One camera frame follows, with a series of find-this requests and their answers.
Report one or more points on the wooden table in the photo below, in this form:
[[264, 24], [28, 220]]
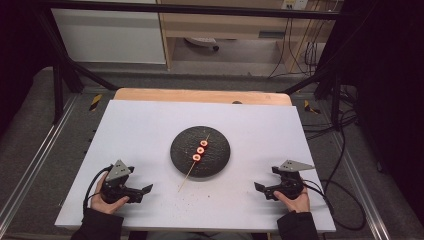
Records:
[[200, 96]]

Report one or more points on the yellow black floor marker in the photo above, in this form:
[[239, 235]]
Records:
[[310, 107], [95, 102]]

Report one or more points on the person's right hand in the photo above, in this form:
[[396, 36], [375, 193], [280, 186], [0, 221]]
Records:
[[298, 205]]

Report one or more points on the white device under desk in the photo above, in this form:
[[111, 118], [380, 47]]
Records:
[[201, 41]]

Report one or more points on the person's left hand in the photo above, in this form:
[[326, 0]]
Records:
[[106, 206]]

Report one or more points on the black textured round plate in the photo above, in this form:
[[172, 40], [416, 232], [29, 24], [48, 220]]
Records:
[[186, 150]]

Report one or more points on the thin bamboo skewer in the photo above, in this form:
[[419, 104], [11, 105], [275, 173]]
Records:
[[187, 174]]

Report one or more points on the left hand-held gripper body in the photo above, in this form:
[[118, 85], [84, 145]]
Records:
[[116, 173]]

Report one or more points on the white wall socket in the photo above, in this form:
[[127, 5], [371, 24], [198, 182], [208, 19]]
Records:
[[295, 4]]

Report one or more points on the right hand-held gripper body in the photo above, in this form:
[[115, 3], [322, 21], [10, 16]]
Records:
[[290, 183]]

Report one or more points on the white cabinet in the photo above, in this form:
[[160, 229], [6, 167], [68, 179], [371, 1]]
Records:
[[110, 36]]

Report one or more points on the light wooden desk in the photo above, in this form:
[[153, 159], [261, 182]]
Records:
[[226, 28]]

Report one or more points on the red cored hawthorn fruit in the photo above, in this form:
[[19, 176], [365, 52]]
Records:
[[196, 157], [204, 143], [200, 150]]

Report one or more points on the aluminium floor rail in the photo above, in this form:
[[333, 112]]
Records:
[[360, 180], [36, 156]]

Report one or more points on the black metal frame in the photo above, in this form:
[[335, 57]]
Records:
[[186, 10]]

